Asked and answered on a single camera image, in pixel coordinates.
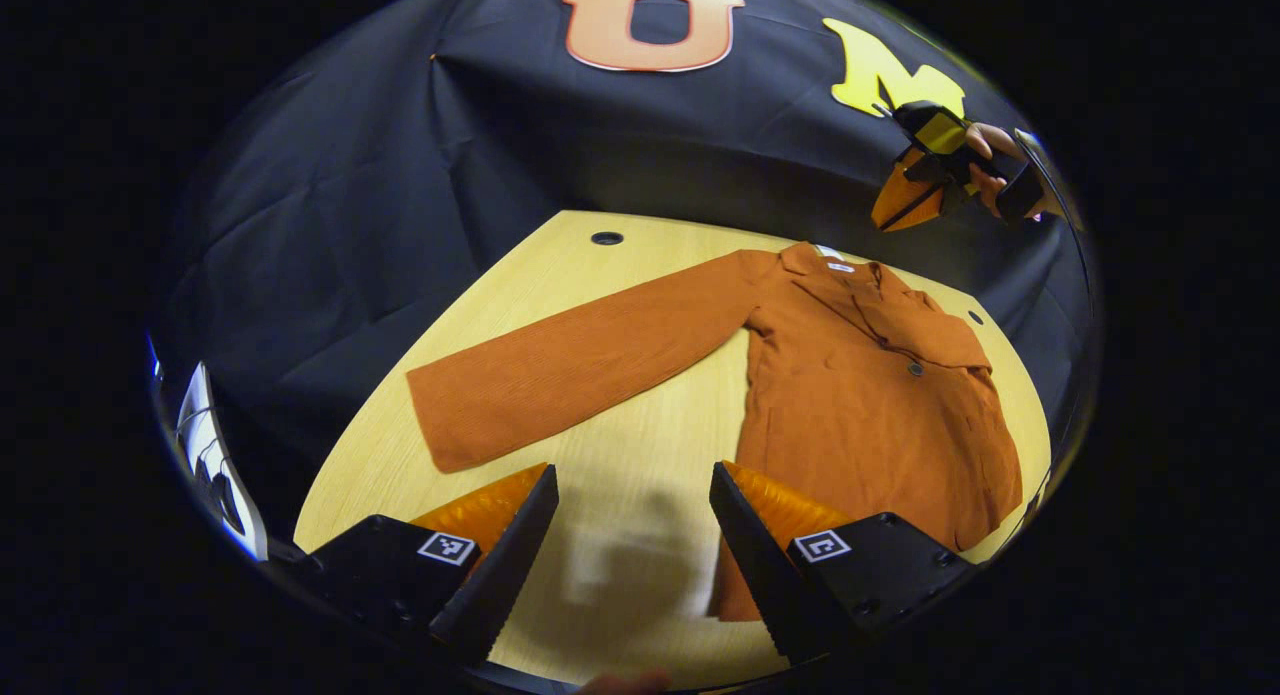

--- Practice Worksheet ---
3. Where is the orange ribbed jacket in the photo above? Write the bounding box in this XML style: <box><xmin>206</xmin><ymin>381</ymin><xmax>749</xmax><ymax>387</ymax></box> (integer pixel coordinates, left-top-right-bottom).
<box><xmin>406</xmin><ymin>241</ymin><xmax>1025</xmax><ymax>624</ymax></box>

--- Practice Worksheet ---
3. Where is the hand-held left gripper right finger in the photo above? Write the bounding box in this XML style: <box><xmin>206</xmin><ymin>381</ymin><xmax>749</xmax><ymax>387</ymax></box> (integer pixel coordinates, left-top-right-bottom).
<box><xmin>708</xmin><ymin>460</ymin><xmax>977</xmax><ymax>666</ymax></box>

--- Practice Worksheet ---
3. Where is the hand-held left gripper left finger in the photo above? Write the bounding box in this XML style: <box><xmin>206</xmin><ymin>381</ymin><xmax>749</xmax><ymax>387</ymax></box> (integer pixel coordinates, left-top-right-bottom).
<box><xmin>290</xmin><ymin>463</ymin><xmax>561</xmax><ymax>666</ymax></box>

